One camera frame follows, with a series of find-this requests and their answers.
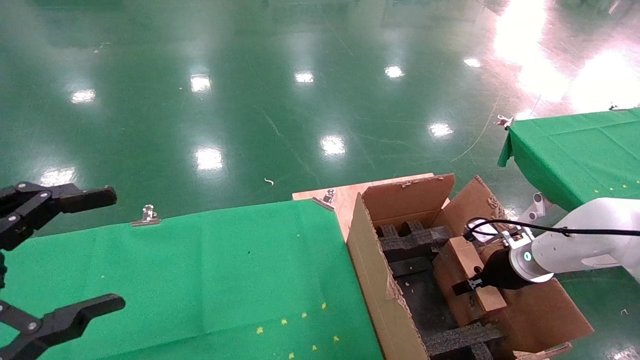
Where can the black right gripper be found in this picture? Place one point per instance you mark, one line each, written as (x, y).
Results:
(500, 270)

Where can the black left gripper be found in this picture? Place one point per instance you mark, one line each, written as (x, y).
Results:
(2, 272)

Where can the small brown cardboard box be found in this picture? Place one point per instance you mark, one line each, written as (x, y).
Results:
(462, 260)

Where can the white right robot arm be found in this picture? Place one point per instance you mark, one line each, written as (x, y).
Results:
(580, 245)

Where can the large open cardboard carton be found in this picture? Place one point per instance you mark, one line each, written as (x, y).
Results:
(545, 310)

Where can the silver binder clip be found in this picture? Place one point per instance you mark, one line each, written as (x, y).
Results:
(504, 121)
(616, 107)
(147, 216)
(326, 199)

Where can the white pipe fitting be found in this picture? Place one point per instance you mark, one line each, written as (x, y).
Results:
(537, 206)

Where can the large green table cloth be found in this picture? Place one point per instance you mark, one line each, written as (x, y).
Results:
(175, 270)

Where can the small green table cloth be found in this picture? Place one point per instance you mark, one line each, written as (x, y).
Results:
(575, 150)

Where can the small white floor scrap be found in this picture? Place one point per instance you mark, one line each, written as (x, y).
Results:
(269, 181)

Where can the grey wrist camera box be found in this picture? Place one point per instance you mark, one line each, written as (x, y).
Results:
(479, 237)

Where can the grey metal camera bracket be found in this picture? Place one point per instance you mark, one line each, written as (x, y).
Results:
(514, 236)

